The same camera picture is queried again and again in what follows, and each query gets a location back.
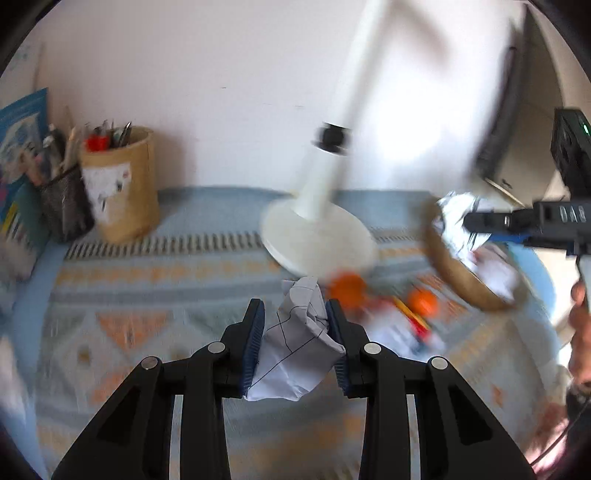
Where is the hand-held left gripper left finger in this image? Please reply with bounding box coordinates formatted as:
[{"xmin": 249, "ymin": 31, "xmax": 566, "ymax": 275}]
[{"xmin": 51, "ymin": 298, "xmax": 267, "ymax": 480}]

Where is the bunch of red-handled tools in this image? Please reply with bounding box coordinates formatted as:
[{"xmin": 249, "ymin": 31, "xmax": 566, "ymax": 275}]
[{"xmin": 83, "ymin": 119, "xmax": 136, "ymax": 151}]

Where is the brown woven basket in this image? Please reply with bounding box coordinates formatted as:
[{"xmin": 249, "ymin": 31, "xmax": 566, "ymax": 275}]
[{"xmin": 422, "ymin": 198, "xmax": 530, "ymax": 313}]

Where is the plush toy with orange feet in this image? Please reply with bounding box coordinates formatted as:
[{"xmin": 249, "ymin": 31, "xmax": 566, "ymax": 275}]
[{"xmin": 327, "ymin": 272, "xmax": 447, "ymax": 359}]

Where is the blue picture book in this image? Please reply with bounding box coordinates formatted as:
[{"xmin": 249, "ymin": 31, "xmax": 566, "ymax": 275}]
[{"xmin": 0, "ymin": 88, "xmax": 50, "ymax": 278}]

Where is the white desk lamp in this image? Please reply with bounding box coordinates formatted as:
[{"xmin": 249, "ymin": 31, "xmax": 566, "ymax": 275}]
[{"xmin": 260, "ymin": 0, "xmax": 408, "ymax": 278}]

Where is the tan cylindrical holder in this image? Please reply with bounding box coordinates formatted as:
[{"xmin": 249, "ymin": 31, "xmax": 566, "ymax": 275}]
[{"xmin": 78, "ymin": 126, "xmax": 161, "ymax": 244}]

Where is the crumpled white paper ball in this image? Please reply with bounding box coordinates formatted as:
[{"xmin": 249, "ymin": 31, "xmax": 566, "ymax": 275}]
[{"xmin": 470, "ymin": 248, "xmax": 521, "ymax": 302}]

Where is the person's right hand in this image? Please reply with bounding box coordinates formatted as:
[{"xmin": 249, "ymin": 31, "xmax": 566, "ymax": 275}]
[{"xmin": 568, "ymin": 281, "xmax": 591, "ymax": 387}]

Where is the white lined paper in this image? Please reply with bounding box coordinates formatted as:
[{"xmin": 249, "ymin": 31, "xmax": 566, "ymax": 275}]
[{"xmin": 247, "ymin": 276, "xmax": 347, "ymax": 402}]

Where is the blue patterned mat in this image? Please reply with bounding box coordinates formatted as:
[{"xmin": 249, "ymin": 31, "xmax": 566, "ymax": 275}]
[{"xmin": 0, "ymin": 185, "xmax": 568, "ymax": 480}]

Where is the black mesh pen holder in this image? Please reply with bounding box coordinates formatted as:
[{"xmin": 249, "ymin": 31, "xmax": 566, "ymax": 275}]
[{"xmin": 37, "ymin": 164, "xmax": 96, "ymax": 244}]

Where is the grey printed paper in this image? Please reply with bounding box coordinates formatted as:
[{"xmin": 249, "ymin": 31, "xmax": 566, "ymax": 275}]
[{"xmin": 435, "ymin": 192, "xmax": 496, "ymax": 260}]

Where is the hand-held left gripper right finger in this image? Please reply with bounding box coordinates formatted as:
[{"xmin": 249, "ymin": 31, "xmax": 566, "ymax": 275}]
[{"xmin": 325, "ymin": 299, "xmax": 539, "ymax": 480}]

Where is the grey panel with dark edge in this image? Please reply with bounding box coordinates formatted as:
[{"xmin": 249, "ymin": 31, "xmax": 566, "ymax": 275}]
[{"xmin": 475, "ymin": 9, "xmax": 573, "ymax": 208}]

